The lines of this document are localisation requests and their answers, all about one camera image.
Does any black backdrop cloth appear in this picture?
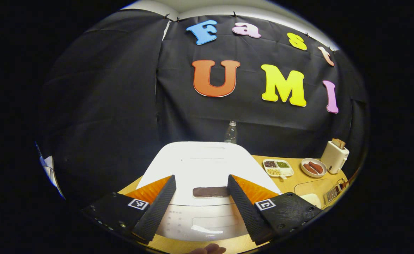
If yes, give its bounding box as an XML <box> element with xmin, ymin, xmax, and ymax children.
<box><xmin>36</xmin><ymin>9</ymin><xmax>370</xmax><ymax>208</ymax></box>

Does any white divided grain dish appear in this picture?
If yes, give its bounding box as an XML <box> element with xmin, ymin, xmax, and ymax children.
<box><xmin>263</xmin><ymin>159</ymin><xmax>294</xmax><ymax>179</ymax></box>

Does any white toaster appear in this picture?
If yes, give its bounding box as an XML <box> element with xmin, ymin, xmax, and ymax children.
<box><xmin>320</xmin><ymin>140</ymin><xmax>349</xmax><ymax>174</ymax></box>

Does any white rice cooker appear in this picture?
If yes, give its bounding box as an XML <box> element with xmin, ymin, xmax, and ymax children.
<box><xmin>136</xmin><ymin>141</ymin><xmax>281</xmax><ymax>242</ymax></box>

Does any clear plastic water bottle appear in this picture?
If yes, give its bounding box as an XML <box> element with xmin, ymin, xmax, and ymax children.
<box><xmin>224</xmin><ymin>121</ymin><xmax>238</xmax><ymax>144</ymax></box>

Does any white round plate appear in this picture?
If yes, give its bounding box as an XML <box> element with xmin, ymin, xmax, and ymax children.
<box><xmin>300</xmin><ymin>158</ymin><xmax>328</xmax><ymax>178</ymax></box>

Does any brown wooden spoon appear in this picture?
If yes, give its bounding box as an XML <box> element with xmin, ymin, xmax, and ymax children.
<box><xmin>344</xmin><ymin>169</ymin><xmax>361</xmax><ymax>187</ymax></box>

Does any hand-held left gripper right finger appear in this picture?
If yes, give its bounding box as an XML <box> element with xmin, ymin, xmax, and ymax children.
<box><xmin>227</xmin><ymin>175</ymin><xmax>323</xmax><ymax>246</ymax></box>

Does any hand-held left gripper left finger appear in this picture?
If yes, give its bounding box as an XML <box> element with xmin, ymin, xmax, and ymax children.
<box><xmin>82</xmin><ymin>175</ymin><xmax>177</xmax><ymax>244</ymax></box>

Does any metal wire chopstick holder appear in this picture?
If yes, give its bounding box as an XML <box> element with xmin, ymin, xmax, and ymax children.
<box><xmin>324</xmin><ymin>178</ymin><xmax>348</xmax><ymax>204</ymax></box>

